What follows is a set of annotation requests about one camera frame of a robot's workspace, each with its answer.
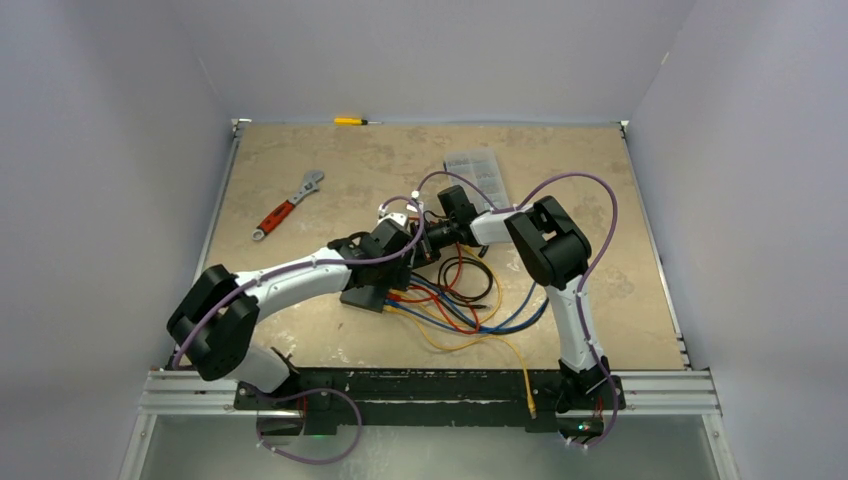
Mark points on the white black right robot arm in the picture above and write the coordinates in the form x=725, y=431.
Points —
x=555, y=253

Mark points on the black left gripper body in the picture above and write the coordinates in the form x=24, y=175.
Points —
x=394, y=272

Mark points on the black network switch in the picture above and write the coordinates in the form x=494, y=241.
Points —
x=370, y=298

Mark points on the clear plastic parts box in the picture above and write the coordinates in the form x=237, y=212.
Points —
x=481, y=168

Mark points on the yellow handled screwdriver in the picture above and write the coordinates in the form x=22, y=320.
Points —
x=352, y=121

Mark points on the aluminium frame rail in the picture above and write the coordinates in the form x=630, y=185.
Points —
x=659, y=393

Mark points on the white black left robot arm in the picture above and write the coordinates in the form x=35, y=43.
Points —
x=214, y=324

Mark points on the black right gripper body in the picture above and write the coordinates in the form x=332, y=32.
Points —
x=438, y=237

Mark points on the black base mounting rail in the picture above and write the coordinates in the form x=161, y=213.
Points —
x=536, y=400

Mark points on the red handled adjustable wrench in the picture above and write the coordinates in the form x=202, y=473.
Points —
x=309, y=185

